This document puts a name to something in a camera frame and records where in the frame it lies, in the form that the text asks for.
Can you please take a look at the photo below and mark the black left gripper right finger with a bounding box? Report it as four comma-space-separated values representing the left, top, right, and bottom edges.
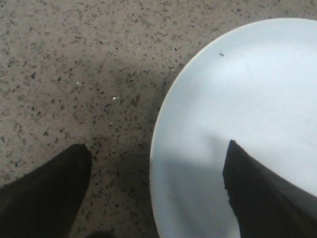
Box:
222, 140, 317, 238

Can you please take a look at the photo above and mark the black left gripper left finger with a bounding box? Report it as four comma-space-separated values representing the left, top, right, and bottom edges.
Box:
0, 144, 92, 238

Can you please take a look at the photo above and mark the light blue round plate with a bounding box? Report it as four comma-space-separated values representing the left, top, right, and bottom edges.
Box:
150, 18, 317, 238

